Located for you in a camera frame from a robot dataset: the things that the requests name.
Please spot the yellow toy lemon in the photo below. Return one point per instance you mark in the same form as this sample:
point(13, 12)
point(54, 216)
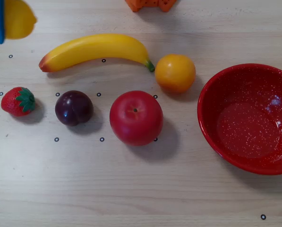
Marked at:
point(19, 20)

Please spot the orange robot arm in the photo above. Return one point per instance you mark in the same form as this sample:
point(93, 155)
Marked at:
point(150, 3)

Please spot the red speckled bowl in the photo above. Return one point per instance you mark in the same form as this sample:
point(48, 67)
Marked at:
point(244, 123)

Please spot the red toy strawberry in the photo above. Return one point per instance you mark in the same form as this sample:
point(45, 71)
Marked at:
point(13, 102)

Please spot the yellow toy banana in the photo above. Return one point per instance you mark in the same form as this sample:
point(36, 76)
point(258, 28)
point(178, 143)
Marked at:
point(96, 48)

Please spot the dark purple toy plum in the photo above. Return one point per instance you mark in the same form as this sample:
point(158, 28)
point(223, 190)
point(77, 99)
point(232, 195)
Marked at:
point(73, 108)

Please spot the red toy apple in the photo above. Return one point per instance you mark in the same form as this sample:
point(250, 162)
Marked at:
point(136, 118)

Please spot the toy orange fruit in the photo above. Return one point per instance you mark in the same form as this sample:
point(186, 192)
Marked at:
point(175, 73)

